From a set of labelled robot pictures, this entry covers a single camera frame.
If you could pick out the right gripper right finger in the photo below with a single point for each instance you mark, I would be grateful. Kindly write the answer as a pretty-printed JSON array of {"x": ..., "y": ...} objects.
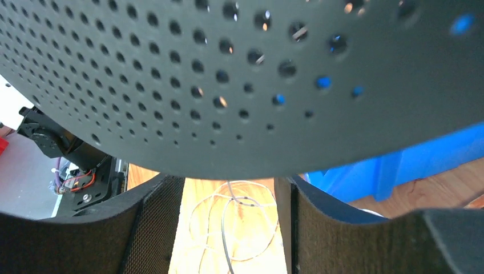
[{"x": 324, "y": 235}]

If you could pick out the blue plastic bin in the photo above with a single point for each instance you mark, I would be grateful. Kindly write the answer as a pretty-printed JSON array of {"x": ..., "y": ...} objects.
[{"x": 378, "y": 176}]

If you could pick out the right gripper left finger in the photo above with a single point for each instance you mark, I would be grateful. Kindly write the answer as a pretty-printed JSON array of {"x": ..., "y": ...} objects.
[{"x": 133, "y": 232}]

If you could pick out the dark grey cable spool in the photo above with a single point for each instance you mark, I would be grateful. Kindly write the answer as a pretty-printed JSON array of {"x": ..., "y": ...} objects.
[{"x": 248, "y": 89}]

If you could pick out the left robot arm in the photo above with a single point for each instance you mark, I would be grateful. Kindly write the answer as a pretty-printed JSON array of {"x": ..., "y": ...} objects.
[{"x": 22, "y": 113}]

